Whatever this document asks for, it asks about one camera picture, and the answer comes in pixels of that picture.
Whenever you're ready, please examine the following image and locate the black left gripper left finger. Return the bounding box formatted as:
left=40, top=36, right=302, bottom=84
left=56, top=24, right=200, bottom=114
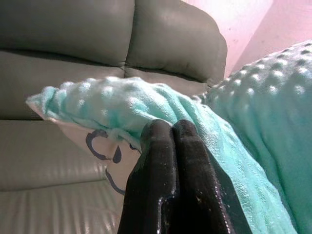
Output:
left=117, top=119, right=181, bottom=234

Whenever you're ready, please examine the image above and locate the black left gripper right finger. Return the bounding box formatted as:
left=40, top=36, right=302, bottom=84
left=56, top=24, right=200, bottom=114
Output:
left=172, top=119, right=245, bottom=234

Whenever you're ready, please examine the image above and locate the green leather sofa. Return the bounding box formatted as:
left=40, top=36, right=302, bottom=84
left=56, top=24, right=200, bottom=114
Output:
left=0, top=0, right=229, bottom=234

